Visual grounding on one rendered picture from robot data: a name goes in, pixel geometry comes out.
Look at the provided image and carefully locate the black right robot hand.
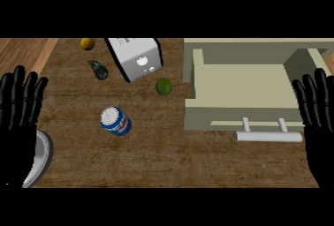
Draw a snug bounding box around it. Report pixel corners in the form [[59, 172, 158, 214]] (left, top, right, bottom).
[[291, 67, 334, 189]]

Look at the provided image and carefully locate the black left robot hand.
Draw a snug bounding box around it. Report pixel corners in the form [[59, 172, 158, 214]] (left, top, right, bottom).
[[0, 64, 50, 189]]

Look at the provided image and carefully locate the pale wooden drawer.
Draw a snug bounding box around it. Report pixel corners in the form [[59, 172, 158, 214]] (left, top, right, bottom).
[[183, 49, 334, 132]]

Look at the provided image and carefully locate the blue and white can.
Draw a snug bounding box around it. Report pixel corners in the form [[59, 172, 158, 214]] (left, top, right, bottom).
[[99, 106, 133, 137]]

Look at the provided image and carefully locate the grey round plate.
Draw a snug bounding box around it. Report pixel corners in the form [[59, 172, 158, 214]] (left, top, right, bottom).
[[20, 130, 54, 189]]

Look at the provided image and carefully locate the dark green eggplant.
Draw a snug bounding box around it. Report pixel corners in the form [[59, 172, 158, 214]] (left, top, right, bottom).
[[87, 60, 110, 81]]

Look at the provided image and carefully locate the pale wooden cabinet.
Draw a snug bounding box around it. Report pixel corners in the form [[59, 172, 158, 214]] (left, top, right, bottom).
[[181, 38, 334, 83]]

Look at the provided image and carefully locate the yellow lemon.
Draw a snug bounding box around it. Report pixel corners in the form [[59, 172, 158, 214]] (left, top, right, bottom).
[[79, 38, 96, 51]]

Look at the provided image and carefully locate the silver toaster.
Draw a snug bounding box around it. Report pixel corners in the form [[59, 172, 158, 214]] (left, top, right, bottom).
[[103, 38, 164, 84]]

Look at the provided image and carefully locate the green lime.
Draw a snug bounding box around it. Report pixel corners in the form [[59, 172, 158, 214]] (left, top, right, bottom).
[[155, 77, 173, 96]]

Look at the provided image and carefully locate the white drawer handle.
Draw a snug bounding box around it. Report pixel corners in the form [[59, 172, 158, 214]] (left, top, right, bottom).
[[235, 117, 304, 143]]

